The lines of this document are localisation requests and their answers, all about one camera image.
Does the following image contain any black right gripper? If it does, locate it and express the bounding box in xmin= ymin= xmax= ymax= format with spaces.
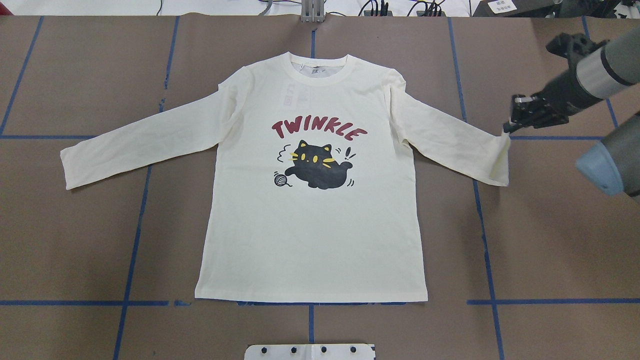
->
xmin=503 ymin=67 xmax=602 ymax=133

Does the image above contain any aluminium frame post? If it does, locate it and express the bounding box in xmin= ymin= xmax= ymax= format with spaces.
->
xmin=300 ymin=0 xmax=326 ymax=23

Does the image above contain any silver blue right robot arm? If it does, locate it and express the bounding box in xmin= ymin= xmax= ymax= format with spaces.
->
xmin=503 ymin=27 xmax=640 ymax=202

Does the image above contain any white camera post base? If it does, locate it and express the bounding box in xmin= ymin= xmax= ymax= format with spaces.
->
xmin=243 ymin=343 xmax=377 ymax=360

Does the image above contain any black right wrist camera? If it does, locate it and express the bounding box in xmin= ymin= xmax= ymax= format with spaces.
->
xmin=545 ymin=32 xmax=610 ymax=66

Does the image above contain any cream long-sleeve cat shirt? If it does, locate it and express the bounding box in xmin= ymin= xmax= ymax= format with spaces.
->
xmin=60 ymin=52 xmax=511 ymax=304

